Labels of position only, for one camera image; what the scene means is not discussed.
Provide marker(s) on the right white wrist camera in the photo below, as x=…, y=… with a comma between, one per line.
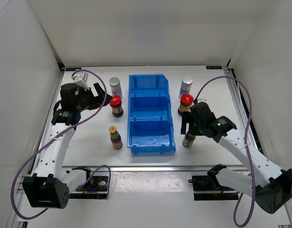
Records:
x=199, y=100

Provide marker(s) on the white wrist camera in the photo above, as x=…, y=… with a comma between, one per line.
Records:
x=80, y=79
x=199, y=100

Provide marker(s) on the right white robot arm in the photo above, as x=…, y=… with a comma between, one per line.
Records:
x=269, y=184

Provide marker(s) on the yellow cap sauce bottle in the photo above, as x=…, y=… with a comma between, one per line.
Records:
x=188, y=139
x=115, y=138

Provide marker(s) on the red lid sauce jar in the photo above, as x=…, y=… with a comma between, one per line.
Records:
x=186, y=102
x=116, y=106

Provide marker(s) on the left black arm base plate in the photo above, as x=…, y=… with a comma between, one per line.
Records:
x=95, y=184

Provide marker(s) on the silver cap shaker bottle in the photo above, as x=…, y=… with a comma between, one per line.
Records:
x=186, y=84
x=115, y=86

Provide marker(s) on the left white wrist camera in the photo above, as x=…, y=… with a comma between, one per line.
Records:
x=80, y=79

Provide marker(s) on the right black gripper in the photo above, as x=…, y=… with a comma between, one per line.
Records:
x=187, y=117

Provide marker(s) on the blue plastic divided bin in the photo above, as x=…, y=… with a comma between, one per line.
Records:
x=150, y=124

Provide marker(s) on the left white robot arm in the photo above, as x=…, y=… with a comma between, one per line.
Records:
x=49, y=186

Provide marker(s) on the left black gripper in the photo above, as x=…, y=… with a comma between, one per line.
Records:
x=96, y=100

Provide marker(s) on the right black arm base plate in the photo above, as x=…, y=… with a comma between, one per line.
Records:
x=204, y=190

